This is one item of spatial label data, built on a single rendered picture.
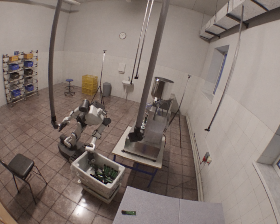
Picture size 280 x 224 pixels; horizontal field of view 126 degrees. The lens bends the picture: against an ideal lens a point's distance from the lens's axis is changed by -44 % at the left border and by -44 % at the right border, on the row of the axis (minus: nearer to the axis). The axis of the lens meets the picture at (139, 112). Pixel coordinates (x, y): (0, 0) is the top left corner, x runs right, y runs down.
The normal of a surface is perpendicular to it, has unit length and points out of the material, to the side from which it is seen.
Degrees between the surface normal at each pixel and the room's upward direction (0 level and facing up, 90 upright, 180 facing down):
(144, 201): 0
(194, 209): 0
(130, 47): 90
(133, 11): 90
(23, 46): 90
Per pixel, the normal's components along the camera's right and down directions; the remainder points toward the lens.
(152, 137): -0.23, 0.39
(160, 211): 0.20, -0.88
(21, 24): 0.95, 0.28
